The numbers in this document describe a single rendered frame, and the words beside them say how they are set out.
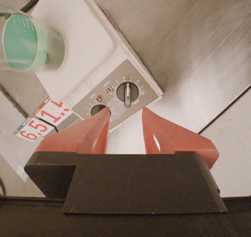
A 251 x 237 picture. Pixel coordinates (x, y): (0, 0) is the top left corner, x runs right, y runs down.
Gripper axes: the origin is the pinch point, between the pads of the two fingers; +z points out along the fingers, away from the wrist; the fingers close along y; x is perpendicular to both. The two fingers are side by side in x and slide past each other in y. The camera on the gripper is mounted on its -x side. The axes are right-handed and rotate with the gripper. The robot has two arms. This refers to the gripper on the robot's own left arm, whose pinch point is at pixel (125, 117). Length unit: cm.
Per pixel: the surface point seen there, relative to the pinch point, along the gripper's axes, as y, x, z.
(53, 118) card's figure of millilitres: 16.0, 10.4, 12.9
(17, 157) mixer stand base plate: 32.3, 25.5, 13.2
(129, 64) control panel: -0.4, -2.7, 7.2
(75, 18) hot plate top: 5.9, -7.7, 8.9
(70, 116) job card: 12.1, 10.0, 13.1
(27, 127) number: 23.0, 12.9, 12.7
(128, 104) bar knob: -0.3, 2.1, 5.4
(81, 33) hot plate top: 5.2, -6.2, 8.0
